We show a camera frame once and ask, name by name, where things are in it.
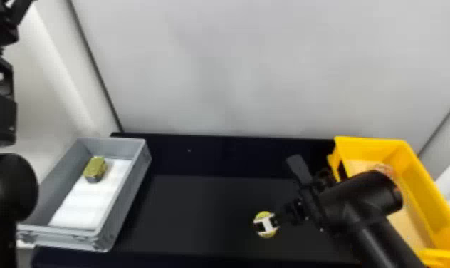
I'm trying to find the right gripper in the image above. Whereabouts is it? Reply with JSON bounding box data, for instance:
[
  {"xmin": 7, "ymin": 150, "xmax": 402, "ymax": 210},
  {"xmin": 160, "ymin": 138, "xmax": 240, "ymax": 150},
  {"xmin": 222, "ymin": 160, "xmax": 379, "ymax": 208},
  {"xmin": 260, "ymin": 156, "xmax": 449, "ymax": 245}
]
[{"xmin": 266, "ymin": 195, "xmax": 317, "ymax": 237}]

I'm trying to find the yellow can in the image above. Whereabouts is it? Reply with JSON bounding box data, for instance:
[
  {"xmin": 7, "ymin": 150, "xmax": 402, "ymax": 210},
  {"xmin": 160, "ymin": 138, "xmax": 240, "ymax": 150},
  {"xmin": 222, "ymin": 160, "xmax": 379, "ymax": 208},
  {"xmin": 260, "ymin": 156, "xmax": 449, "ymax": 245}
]
[{"xmin": 253, "ymin": 210, "xmax": 279, "ymax": 239}]

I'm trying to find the gold can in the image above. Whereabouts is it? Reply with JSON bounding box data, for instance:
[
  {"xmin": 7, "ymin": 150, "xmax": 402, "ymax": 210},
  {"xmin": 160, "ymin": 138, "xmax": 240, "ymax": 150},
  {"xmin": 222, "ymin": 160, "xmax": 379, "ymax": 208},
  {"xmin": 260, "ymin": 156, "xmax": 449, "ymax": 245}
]
[{"xmin": 82, "ymin": 155, "xmax": 109, "ymax": 184}]

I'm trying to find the grey box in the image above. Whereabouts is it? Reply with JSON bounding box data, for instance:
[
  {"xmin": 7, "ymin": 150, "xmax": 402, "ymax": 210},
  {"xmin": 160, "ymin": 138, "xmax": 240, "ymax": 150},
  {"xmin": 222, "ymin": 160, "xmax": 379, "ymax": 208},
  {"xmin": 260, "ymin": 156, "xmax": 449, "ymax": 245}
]
[{"xmin": 16, "ymin": 136, "xmax": 153, "ymax": 253}]

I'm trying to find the yellow crate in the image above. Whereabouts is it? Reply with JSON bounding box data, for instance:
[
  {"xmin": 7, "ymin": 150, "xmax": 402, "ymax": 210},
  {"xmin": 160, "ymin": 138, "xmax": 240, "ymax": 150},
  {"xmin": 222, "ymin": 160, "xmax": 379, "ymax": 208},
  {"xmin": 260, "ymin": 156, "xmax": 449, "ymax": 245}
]
[{"xmin": 326, "ymin": 135, "xmax": 450, "ymax": 268}]

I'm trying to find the white foam pad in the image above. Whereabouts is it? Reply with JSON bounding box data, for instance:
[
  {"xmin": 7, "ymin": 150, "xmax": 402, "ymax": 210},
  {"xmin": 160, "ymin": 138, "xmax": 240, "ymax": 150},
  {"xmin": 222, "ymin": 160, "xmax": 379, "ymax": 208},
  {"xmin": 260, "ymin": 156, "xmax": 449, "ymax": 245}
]
[{"xmin": 47, "ymin": 157, "xmax": 134, "ymax": 231}]

